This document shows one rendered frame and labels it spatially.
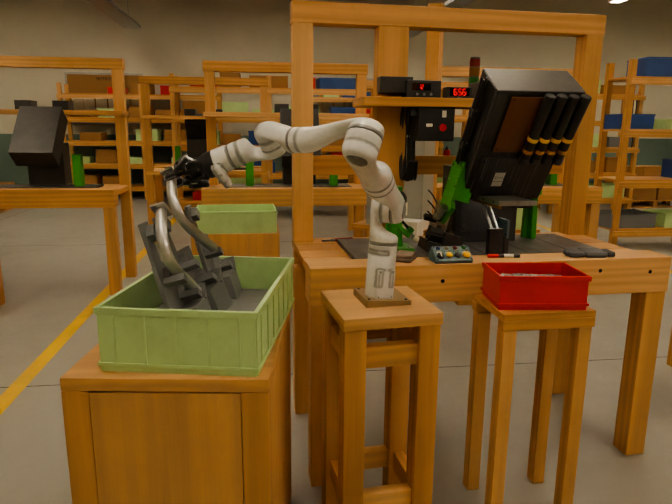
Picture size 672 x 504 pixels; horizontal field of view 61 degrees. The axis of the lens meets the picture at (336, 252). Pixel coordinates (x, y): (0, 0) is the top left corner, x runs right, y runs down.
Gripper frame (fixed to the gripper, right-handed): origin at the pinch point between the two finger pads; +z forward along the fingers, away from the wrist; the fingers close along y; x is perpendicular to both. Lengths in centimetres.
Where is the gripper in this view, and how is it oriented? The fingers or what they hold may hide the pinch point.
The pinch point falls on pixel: (173, 179)
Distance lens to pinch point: 173.7
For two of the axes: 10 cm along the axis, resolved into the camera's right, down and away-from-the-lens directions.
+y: -3.3, -4.9, -8.1
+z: -9.3, 3.4, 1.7
